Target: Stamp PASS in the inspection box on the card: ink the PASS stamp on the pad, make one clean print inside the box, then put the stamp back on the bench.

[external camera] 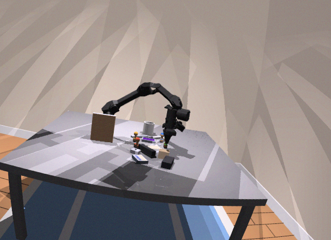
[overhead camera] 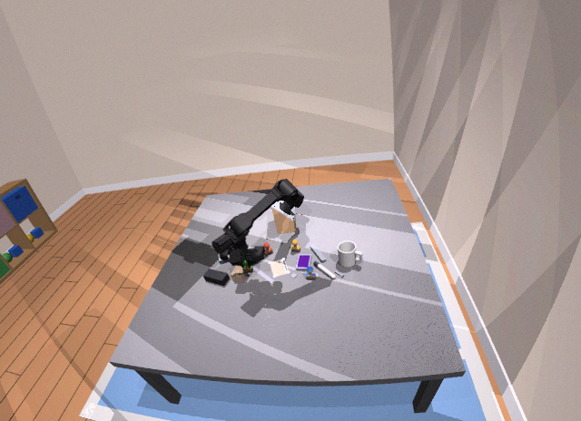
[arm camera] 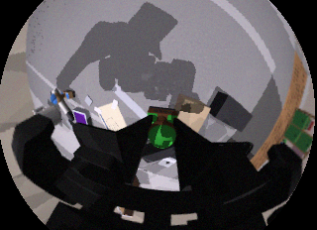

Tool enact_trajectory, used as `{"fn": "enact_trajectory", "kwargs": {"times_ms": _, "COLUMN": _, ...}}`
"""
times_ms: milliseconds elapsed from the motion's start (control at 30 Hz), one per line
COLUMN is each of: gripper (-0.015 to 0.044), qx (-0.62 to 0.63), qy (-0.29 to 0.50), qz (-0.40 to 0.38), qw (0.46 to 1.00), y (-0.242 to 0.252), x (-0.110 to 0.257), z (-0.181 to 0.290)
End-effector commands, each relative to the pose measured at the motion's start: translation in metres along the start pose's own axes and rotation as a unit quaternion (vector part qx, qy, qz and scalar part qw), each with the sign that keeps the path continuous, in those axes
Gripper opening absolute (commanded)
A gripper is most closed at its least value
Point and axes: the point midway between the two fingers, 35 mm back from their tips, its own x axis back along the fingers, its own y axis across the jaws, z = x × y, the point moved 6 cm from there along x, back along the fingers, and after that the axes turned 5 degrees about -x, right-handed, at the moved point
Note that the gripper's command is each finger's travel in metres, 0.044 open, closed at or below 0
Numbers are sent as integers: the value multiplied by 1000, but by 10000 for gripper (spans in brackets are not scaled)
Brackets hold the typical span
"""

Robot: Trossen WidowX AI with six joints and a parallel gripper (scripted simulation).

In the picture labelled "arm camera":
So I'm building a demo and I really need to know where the white mug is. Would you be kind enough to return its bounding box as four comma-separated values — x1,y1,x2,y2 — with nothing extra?
35,104,60,127

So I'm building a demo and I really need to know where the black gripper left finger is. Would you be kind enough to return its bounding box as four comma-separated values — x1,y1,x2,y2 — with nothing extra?
72,115,154,186

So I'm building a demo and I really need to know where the purple ink pad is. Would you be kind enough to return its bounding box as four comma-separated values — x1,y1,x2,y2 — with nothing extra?
71,108,92,126

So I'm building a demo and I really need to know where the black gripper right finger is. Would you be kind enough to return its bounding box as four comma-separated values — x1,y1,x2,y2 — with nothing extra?
171,118,254,191

